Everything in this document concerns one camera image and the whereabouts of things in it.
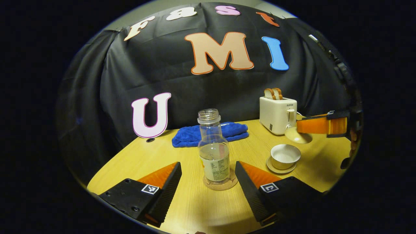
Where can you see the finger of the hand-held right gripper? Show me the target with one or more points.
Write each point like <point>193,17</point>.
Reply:
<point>315,126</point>

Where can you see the white toaster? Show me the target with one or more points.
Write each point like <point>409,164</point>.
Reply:
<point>276,117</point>

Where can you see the clear water bottle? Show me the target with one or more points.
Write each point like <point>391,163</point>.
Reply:
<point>214,156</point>

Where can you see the blue towel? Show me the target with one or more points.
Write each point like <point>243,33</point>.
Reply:
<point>187,136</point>

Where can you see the white teacup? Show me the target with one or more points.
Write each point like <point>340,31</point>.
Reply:
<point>285,156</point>

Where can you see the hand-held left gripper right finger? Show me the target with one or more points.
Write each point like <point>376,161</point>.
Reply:
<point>249,191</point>

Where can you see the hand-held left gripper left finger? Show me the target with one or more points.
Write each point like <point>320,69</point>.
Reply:
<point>167,191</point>

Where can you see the black backdrop cloth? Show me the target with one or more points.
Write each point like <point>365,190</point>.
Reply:
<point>211,94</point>

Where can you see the toasted bread slice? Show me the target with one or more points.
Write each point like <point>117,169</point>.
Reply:
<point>269,94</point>
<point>278,93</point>

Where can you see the round cork coaster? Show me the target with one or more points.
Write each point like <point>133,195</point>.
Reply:
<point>232,183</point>

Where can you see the white saucer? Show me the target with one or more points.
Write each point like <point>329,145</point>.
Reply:
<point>273,168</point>

